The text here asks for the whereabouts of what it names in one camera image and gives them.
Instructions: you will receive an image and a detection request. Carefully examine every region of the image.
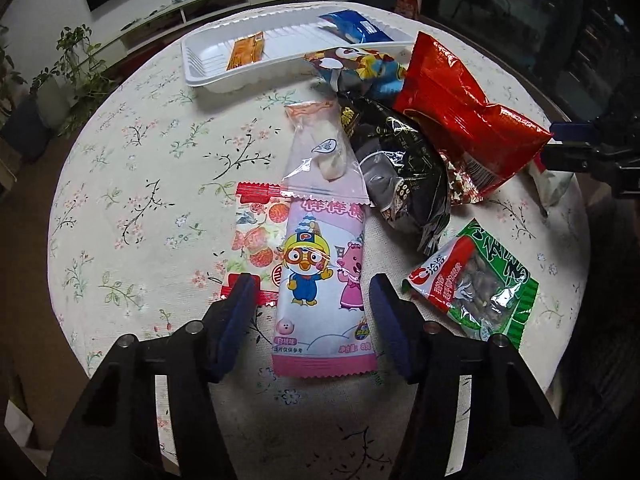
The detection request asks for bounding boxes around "floral tablecloth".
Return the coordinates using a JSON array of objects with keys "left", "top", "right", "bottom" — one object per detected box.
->
[{"left": 47, "top": 0, "right": 593, "bottom": 480}]

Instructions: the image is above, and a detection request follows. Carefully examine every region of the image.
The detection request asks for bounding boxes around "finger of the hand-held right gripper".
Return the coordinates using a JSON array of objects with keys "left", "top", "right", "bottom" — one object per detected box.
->
[
  {"left": 540, "top": 142, "right": 601, "bottom": 173},
  {"left": 550, "top": 120, "right": 608, "bottom": 143}
]

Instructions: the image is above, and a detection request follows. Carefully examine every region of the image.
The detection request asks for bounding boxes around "blue snack packet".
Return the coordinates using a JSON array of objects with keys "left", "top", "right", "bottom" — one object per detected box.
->
[{"left": 317, "top": 10, "right": 396, "bottom": 46}]

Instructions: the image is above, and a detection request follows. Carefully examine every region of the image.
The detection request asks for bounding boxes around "orange snack packet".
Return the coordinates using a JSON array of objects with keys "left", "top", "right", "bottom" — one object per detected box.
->
[{"left": 226, "top": 31, "right": 266, "bottom": 72}]

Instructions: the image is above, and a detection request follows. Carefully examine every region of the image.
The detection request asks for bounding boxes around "red white strawberry candy packet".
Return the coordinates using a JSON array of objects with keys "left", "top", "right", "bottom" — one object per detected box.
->
[{"left": 220, "top": 181, "right": 293, "bottom": 307}]

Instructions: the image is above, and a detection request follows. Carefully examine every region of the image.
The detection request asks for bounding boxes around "large red snack bag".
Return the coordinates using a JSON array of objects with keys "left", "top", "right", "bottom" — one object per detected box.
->
[{"left": 392, "top": 31, "right": 555, "bottom": 196}]

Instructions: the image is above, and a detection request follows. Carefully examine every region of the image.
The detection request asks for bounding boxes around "clear packet with orange print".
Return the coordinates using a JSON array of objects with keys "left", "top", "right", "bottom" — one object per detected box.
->
[{"left": 281, "top": 100, "right": 372, "bottom": 206}]

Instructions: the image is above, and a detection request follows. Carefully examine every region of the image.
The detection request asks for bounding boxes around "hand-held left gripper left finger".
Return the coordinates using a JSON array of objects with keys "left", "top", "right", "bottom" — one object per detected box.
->
[{"left": 47, "top": 272, "right": 263, "bottom": 480}]

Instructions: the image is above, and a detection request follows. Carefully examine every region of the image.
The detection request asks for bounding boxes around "white low cabinet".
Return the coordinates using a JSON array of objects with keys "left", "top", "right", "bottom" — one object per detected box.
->
[{"left": 87, "top": 0, "right": 321, "bottom": 53}]

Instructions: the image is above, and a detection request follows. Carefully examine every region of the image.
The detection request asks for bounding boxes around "potted plant in dark pot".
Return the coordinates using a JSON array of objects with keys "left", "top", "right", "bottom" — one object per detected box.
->
[{"left": 0, "top": 25, "right": 51, "bottom": 161}]

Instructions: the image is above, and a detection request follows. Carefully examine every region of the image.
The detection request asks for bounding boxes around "trailing green plant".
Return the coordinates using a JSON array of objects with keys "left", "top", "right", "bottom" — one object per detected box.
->
[{"left": 55, "top": 25, "right": 118, "bottom": 136}]

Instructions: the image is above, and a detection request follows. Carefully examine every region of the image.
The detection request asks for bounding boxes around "pink cartoon snack packet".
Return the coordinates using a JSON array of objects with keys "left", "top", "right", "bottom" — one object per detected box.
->
[{"left": 271, "top": 195, "right": 377, "bottom": 377}]

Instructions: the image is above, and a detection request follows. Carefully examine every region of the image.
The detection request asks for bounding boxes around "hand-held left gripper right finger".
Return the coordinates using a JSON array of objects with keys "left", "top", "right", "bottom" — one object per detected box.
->
[{"left": 369, "top": 272, "right": 581, "bottom": 480}]

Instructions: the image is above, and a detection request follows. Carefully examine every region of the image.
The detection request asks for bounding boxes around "black snack bag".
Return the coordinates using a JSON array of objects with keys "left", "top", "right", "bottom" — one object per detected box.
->
[{"left": 337, "top": 95, "right": 451, "bottom": 258}]

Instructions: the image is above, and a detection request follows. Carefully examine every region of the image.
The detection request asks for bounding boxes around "potted plant in white pot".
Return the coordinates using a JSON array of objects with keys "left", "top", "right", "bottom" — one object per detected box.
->
[{"left": 30, "top": 67, "right": 71, "bottom": 128}]

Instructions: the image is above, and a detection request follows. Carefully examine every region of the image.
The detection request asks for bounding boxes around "green red seed packet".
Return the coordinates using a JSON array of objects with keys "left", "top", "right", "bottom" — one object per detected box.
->
[{"left": 401, "top": 218, "right": 540, "bottom": 350}]

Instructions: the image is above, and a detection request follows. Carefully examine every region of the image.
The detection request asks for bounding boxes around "blue yellow cartoon snack bag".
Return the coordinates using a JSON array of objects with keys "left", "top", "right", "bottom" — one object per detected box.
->
[{"left": 305, "top": 46, "right": 413, "bottom": 101}]

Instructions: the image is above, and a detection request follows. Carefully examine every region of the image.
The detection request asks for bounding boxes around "dark glass cabinet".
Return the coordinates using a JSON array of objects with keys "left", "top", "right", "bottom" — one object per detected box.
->
[{"left": 420, "top": 0, "right": 640, "bottom": 111}]

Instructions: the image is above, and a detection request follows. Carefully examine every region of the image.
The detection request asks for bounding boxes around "red star-print snack packet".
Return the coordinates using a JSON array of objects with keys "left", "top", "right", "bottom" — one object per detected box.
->
[{"left": 442, "top": 152, "right": 501, "bottom": 207}]

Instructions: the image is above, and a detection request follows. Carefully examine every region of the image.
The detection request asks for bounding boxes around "white grey snack packet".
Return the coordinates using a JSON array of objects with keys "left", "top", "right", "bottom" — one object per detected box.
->
[{"left": 527, "top": 157, "right": 573, "bottom": 217}]

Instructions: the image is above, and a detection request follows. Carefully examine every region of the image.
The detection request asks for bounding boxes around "white plastic tray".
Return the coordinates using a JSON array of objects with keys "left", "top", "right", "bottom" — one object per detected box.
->
[{"left": 181, "top": 4, "right": 418, "bottom": 95}]

